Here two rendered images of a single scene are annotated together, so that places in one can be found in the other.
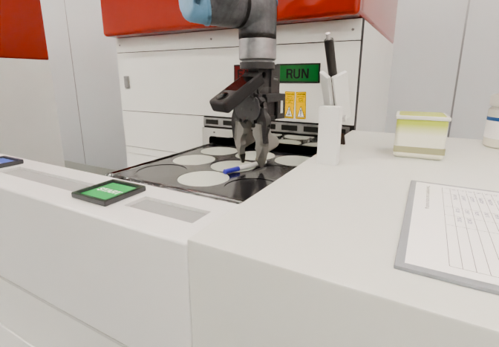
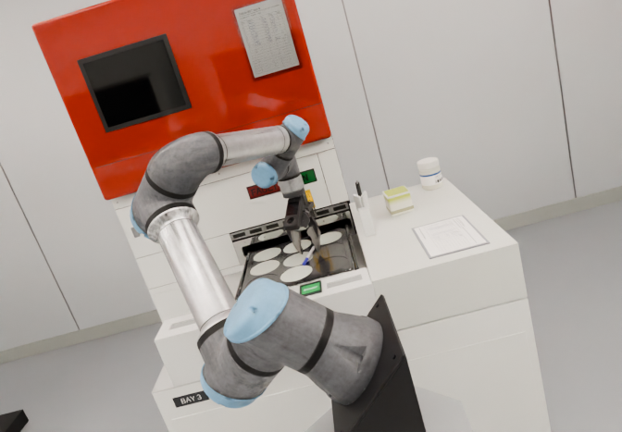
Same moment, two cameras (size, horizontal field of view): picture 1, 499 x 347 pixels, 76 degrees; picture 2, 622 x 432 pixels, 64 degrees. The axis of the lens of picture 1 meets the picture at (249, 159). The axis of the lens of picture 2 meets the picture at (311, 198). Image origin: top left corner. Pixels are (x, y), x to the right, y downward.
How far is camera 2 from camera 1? 0.99 m
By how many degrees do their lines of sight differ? 24
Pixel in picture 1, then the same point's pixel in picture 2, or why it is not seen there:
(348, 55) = (330, 158)
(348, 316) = (426, 275)
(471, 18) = (359, 53)
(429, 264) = (436, 253)
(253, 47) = (293, 184)
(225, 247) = (385, 277)
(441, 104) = (365, 130)
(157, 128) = not seen: hidden behind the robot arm
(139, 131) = (163, 270)
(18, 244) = not seen: hidden behind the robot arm
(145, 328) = not seen: hidden behind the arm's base
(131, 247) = (347, 297)
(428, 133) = (404, 201)
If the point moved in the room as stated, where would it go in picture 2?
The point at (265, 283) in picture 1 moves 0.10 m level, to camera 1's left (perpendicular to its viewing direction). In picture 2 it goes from (402, 279) to (368, 299)
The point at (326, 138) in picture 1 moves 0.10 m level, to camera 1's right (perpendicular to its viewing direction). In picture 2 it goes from (366, 224) to (393, 210)
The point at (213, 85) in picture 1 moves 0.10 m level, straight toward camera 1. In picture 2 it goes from (231, 206) to (243, 209)
